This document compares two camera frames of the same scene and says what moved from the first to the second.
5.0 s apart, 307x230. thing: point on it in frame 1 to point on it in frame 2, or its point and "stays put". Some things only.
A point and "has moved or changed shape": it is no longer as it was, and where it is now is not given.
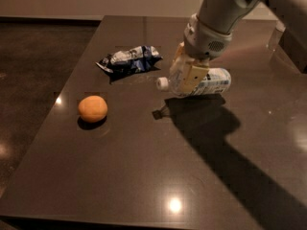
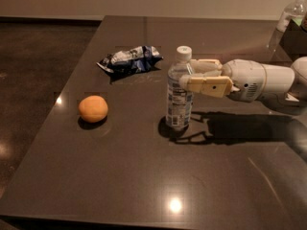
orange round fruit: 92,108 stays put
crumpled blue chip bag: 131,60 stays put
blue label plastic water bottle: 217,80 has moved or changed shape
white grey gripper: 203,45 to 246,77
